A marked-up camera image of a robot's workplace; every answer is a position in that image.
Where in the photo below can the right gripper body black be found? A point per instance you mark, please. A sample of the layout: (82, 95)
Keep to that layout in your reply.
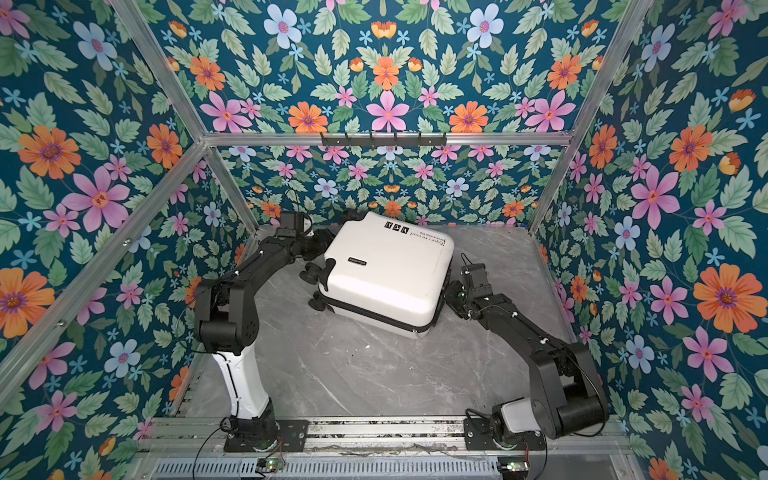
(457, 299)

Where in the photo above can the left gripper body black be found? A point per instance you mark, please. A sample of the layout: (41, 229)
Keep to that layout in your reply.
(312, 244)

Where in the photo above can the white hard-shell suitcase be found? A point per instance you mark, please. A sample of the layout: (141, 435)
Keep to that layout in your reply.
(385, 273)

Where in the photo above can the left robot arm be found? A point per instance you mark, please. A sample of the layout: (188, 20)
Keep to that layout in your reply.
(227, 325)

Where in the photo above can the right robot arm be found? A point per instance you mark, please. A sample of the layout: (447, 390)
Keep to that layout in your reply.
(565, 394)

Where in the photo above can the black hook rack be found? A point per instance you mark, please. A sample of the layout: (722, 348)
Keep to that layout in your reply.
(375, 140)

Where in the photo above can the white vent grille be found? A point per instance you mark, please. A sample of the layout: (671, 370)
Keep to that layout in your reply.
(330, 468)

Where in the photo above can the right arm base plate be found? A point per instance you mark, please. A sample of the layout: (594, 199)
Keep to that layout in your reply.
(482, 434)

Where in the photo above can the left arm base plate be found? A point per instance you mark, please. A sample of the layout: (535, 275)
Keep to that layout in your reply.
(256, 436)

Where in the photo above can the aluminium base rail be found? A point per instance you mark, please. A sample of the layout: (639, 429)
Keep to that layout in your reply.
(378, 435)

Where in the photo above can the aluminium frame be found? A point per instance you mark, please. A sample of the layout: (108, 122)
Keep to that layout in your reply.
(20, 362)

